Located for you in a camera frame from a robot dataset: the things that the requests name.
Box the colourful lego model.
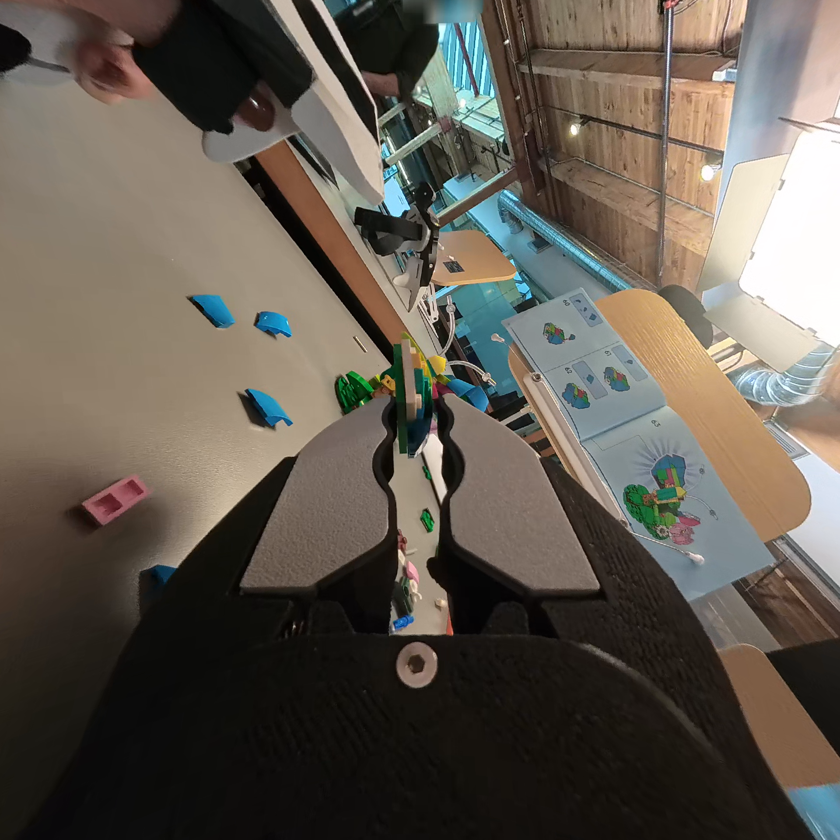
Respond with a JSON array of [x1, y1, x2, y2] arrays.
[[335, 298, 506, 416]]

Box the silver ventilation duct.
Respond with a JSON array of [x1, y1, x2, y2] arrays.
[[497, 190, 652, 294]]

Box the cluster of small lego pieces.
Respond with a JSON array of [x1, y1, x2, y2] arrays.
[[392, 535, 422, 634]]

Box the person's left hand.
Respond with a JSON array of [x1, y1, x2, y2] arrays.
[[39, 0, 278, 133]]

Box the idle hand-held gripper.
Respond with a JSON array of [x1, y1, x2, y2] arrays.
[[354, 182, 448, 311]]

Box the flexible silver duct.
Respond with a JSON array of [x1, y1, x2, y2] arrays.
[[728, 341, 840, 412]]

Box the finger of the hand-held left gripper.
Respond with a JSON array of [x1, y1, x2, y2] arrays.
[[269, 0, 385, 204]]

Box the bright light panel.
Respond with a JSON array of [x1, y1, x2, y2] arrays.
[[696, 98, 840, 372]]

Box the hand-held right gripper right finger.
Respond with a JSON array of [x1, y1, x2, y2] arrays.
[[438, 394, 601, 598]]

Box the pink lego brick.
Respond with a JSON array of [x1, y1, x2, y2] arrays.
[[81, 475, 151, 526]]

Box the round wooden table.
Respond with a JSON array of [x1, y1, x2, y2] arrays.
[[430, 230, 518, 287]]

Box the multicoloured lego plate assembly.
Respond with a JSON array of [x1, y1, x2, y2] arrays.
[[392, 331, 439, 460]]

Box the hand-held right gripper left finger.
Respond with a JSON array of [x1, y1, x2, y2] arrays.
[[239, 394, 398, 598]]

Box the wooden board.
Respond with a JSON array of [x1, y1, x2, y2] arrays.
[[508, 289, 812, 543]]

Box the ceiling sprinkler pipe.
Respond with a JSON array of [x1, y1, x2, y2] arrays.
[[658, 0, 678, 284]]

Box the wooden chair backrest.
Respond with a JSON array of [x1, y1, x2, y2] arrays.
[[718, 643, 832, 790]]

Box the lego instruction booklet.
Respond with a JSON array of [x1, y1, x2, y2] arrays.
[[502, 287, 777, 601]]

